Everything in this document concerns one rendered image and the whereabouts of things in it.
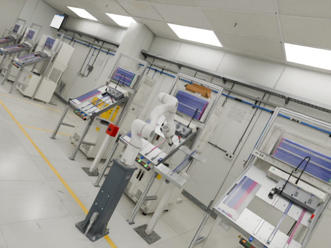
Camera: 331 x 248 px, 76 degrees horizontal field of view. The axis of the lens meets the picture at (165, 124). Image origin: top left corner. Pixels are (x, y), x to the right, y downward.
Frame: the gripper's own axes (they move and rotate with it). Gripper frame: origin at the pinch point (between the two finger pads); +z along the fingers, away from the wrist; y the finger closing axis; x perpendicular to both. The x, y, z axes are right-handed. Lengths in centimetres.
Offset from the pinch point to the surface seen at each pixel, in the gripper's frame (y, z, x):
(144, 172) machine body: 21, 35, 38
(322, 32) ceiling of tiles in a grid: -79, -59, -205
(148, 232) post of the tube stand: -36, 40, 85
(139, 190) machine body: 15, 49, 57
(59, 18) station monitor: 485, -52, -113
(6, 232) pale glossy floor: 2, -63, 157
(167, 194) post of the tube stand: -34, 14, 46
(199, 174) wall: 17, 169, -59
